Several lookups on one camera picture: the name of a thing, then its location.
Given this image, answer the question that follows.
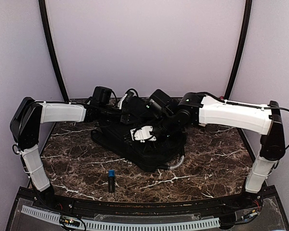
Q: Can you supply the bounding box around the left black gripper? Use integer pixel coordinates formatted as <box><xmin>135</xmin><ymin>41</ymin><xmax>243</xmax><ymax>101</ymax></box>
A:
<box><xmin>100</xmin><ymin>104</ymin><xmax>142</xmax><ymax>125</ymax></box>

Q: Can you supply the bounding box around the black student backpack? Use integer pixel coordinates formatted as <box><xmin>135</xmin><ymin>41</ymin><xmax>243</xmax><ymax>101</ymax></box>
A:
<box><xmin>90</xmin><ymin>96</ymin><xmax>186</xmax><ymax>173</ymax></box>

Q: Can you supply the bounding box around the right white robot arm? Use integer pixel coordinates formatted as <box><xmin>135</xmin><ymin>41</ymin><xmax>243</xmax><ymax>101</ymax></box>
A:
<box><xmin>145</xmin><ymin>89</ymin><xmax>289</xmax><ymax>209</ymax></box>

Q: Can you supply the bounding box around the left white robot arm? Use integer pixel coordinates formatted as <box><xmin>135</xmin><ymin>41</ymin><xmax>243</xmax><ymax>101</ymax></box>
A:
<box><xmin>10</xmin><ymin>86</ymin><xmax>138</xmax><ymax>210</ymax></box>

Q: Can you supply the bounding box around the blue cap black highlighter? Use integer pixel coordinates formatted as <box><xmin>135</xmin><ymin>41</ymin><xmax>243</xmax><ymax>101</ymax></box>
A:
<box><xmin>108</xmin><ymin>169</ymin><xmax>115</xmax><ymax>193</ymax></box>

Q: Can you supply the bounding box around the small green circuit board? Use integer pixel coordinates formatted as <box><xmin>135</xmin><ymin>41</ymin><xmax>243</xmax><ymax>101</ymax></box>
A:
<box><xmin>59</xmin><ymin>216</ymin><xmax>80</xmax><ymax>228</ymax></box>

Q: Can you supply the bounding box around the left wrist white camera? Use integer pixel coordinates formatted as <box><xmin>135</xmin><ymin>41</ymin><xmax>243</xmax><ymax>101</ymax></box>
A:
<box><xmin>117</xmin><ymin>88</ymin><xmax>139</xmax><ymax>109</ymax></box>

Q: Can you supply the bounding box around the wrist white camera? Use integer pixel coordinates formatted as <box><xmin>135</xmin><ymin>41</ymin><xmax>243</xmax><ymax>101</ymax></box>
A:
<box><xmin>117</xmin><ymin>88</ymin><xmax>139</xmax><ymax>109</ymax></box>
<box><xmin>124</xmin><ymin>126</ymin><xmax>157</xmax><ymax>143</ymax></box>

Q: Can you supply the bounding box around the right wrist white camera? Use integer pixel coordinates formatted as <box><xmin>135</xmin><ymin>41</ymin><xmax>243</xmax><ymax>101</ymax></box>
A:
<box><xmin>124</xmin><ymin>126</ymin><xmax>157</xmax><ymax>143</ymax></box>

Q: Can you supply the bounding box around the black front table rail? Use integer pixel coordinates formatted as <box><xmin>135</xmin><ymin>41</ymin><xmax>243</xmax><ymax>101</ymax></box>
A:
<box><xmin>51</xmin><ymin>192</ymin><xmax>263</xmax><ymax>217</ymax></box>

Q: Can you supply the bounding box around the right black frame post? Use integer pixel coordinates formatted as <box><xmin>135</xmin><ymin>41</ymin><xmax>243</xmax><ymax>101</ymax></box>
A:
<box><xmin>224</xmin><ymin>0</ymin><xmax>253</xmax><ymax>99</ymax></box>

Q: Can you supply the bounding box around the black frame post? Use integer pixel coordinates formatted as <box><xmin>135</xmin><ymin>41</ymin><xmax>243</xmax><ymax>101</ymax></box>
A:
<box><xmin>38</xmin><ymin>0</ymin><xmax>69</xmax><ymax>102</ymax></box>
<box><xmin>224</xmin><ymin>0</ymin><xmax>253</xmax><ymax>99</ymax></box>

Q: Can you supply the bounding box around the white slotted cable duct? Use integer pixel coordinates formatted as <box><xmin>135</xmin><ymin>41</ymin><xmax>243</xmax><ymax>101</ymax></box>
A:
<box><xmin>21</xmin><ymin>205</ymin><xmax>221</xmax><ymax>231</ymax></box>

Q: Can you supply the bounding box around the left black frame post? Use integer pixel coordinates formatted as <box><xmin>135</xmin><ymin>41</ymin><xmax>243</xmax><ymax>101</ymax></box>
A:
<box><xmin>38</xmin><ymin>0</ymin><xmax>69</xmax><ymax>102</ymax></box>

